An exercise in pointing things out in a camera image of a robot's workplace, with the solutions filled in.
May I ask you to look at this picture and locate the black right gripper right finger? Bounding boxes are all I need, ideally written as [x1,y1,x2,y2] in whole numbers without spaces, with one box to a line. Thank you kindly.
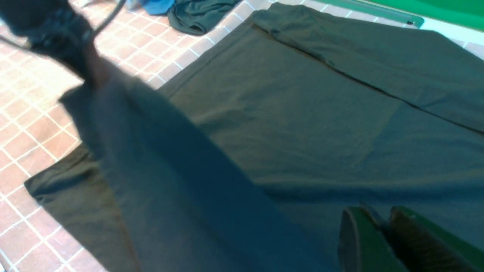
[389,206,483,272]

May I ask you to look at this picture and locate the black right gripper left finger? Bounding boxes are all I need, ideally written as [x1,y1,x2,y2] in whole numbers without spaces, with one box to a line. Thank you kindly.
[338,206,408,272]

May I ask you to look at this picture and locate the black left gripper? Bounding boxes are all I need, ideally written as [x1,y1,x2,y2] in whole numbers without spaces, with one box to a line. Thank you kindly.
[0,0,110,85]

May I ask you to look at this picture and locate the dark gray long-sleeved shirt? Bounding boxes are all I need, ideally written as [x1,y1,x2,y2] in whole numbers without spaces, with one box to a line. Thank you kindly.
[25,3,483,272]

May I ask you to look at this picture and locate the pink grid-patterned tablecloth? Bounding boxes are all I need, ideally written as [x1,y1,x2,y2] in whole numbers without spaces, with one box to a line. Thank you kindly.
[0,0,484,272]

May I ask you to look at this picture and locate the blue garment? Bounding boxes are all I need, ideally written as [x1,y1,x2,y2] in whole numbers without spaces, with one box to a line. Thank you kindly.
[125,0,175,15]

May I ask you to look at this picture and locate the dark gray crumpled garment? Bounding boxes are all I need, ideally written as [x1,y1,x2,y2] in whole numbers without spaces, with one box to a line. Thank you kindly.
[167,0,240,36]

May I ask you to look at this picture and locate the green plastic tray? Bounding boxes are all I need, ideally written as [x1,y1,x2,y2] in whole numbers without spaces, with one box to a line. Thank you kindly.
[317,0,425,29]

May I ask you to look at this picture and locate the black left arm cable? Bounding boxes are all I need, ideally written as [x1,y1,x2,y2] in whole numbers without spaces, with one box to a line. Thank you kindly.
[0,0,127,49]

